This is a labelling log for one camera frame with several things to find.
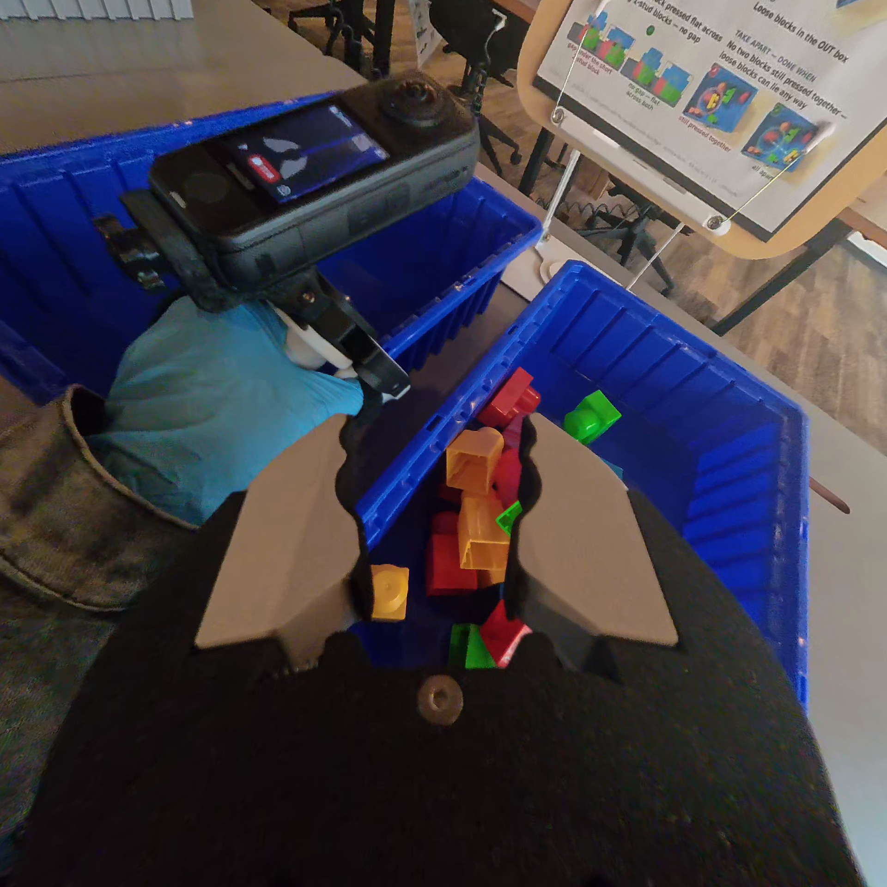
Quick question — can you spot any printed instruction sheet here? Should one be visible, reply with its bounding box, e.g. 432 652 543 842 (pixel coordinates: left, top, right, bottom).
532 0 887 242

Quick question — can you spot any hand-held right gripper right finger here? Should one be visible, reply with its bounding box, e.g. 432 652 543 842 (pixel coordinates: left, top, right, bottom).
502 414 680 670

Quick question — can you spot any white stand base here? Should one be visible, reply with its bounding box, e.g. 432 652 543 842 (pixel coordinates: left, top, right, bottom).
499 149 584 304

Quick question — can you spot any instruction sheet on board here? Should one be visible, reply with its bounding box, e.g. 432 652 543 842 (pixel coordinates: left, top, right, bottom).
516 0 887 262

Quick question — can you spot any person's left hand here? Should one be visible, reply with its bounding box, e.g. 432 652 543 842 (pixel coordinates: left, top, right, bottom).
86 298 366 528

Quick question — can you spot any empty blue plastic bin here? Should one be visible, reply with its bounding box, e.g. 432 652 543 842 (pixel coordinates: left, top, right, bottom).
0 92 545 406

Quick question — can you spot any person's left forearm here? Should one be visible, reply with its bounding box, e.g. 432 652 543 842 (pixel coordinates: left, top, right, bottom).
0 384 209 614

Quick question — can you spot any pile of colourful mega blocks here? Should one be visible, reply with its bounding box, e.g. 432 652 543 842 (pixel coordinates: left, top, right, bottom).
371 367 623 669

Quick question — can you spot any blue plastic bin with blocks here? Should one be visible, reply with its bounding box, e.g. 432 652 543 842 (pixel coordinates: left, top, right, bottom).
352 260 812 709

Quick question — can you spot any brown stick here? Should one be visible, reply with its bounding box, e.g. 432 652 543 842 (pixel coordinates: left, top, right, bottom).
809 477 851 515

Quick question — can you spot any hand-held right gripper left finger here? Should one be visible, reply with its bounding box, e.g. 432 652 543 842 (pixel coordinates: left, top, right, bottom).
194 414 370 670

